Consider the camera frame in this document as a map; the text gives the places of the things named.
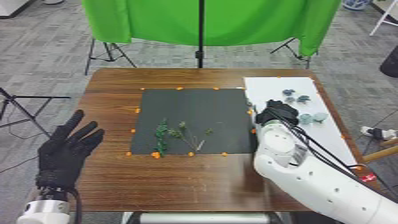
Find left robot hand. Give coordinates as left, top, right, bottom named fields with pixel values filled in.
left=34, top=109, right=107, bottom=193

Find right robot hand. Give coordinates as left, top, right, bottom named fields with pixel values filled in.
left=254, top=98, right=301, bottom=126

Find pale blue flower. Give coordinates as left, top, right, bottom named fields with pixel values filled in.
left=297, top=113, right=315, bottom=126
left=313, top=112, right=331, bottom=123

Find white sheet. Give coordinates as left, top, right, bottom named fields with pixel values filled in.
left=242, top=76, right=359, bottom=168

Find dark mat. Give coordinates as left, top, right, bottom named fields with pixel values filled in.
left=128, top=88, right=258, bottom=156

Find black tripod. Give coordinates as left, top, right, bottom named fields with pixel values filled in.
left=0, top=87, right=73, bottom=138

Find thin-stemmed green sprig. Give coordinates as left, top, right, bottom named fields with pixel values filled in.
left=166, top=121, right=208, bottom=152

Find white power strip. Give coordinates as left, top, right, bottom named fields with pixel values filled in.
left=361, top=125, right=398, bottom=141

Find black backdrop stand legs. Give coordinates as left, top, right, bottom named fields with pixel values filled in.
left=84, top=37, right=139, bottom=77
left=269, top=36, right=315, bottom=70

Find black stand pole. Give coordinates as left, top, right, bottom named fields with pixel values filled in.
left=194, top=0, right=208, bottom=69

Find pale grey bar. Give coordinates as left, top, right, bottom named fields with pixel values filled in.
left=121, top=212, right=288, bottom=224

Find black cable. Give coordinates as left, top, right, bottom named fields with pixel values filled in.
left=276, top=114, right=381, bottom=183

